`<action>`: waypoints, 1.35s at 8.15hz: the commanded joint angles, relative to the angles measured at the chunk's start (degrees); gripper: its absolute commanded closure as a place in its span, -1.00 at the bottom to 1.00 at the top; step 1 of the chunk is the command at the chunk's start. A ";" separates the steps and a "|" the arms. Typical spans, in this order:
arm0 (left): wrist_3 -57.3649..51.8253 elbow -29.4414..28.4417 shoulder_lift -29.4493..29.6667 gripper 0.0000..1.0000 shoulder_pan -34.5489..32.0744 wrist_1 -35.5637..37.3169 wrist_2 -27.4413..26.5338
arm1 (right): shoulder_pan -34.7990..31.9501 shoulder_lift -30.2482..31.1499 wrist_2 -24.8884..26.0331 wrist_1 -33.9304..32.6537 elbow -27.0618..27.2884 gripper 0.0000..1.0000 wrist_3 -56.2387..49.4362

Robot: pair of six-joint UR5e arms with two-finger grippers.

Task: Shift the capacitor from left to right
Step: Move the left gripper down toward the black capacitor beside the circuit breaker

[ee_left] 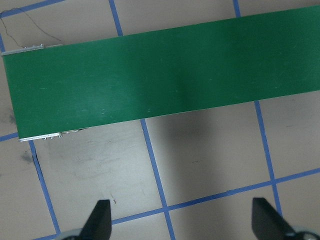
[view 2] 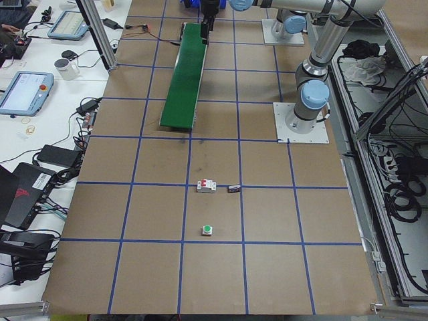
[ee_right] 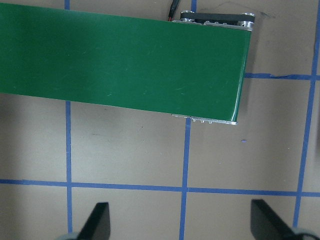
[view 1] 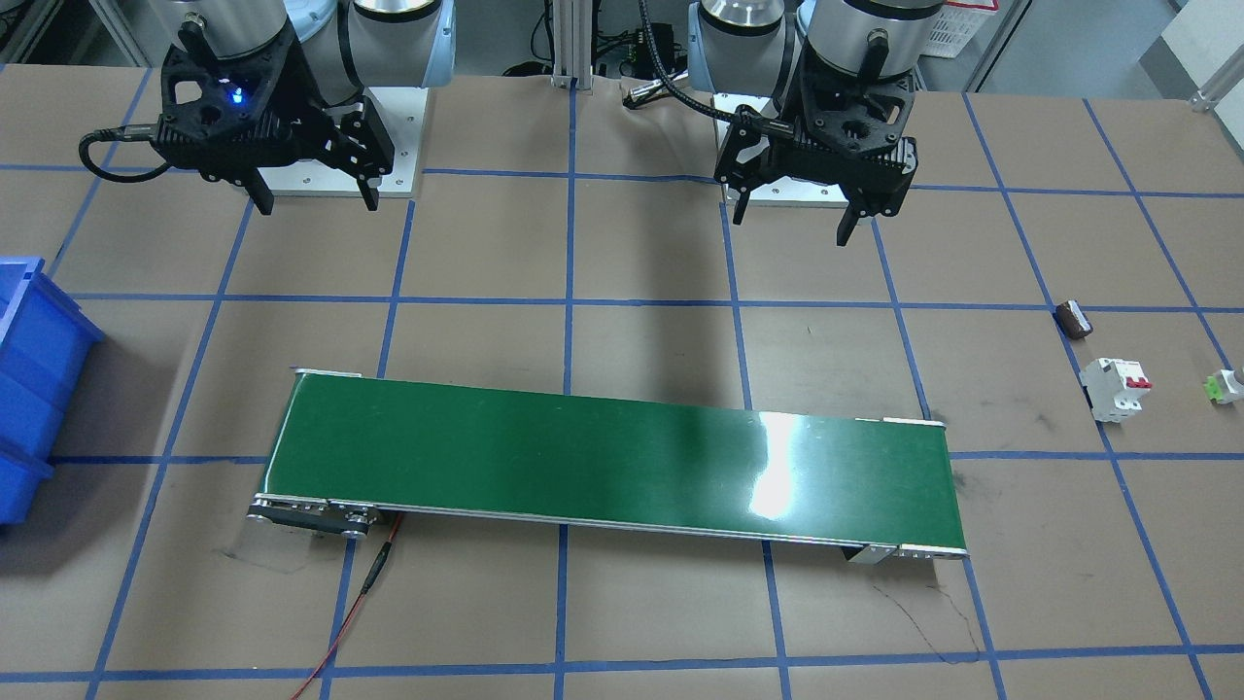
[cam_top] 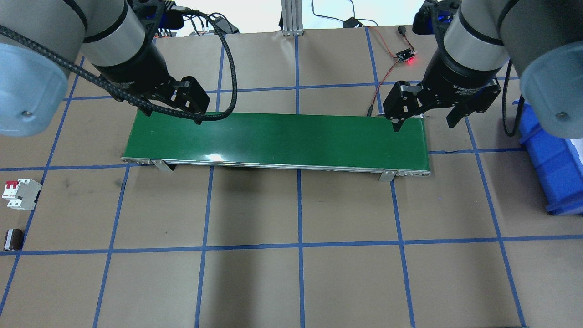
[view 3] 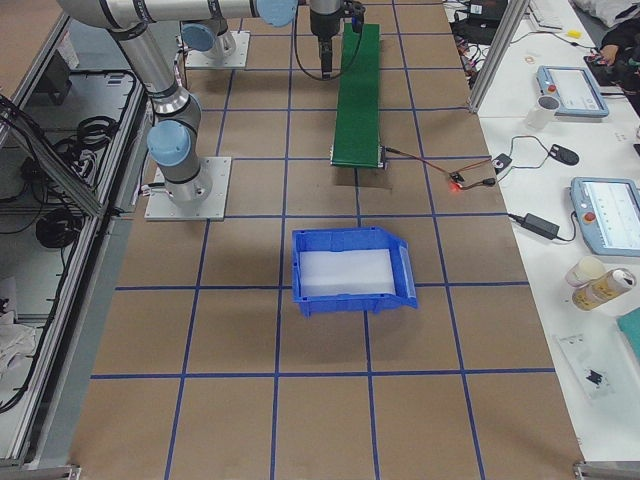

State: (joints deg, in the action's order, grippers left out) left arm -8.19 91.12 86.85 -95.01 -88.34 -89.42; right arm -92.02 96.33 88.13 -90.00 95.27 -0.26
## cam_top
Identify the green conveyor belt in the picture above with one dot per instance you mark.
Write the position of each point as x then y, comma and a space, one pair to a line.
283, 141

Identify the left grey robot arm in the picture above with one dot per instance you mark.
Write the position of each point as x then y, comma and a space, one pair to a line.
116, 36

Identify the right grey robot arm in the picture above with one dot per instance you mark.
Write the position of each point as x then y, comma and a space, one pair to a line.
541, 39

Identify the white red circuit breaker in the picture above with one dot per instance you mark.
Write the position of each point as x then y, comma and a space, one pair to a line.
21, 194

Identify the aluminium frame post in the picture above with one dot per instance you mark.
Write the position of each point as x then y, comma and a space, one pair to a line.
291, 18

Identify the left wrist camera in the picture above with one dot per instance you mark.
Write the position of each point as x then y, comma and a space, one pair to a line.
157, 14

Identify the small sensor board red LED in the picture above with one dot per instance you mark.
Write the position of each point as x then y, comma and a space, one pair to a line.
406, 56

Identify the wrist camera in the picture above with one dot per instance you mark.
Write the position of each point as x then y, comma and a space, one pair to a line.
157, 14
435, 16

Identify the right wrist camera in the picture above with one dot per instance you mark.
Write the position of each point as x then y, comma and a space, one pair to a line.
435, 16

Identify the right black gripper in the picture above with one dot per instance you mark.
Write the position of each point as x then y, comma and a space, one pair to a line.
452, 75

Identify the dark brown cylindrical capacitor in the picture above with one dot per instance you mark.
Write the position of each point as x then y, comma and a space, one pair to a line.
13, 240

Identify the blue plastic bin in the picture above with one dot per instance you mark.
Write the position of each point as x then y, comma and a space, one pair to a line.
558, 163

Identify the black power adapter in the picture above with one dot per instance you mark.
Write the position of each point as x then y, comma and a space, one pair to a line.
352, 22

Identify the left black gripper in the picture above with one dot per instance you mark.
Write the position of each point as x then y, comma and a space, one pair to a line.
136, 69

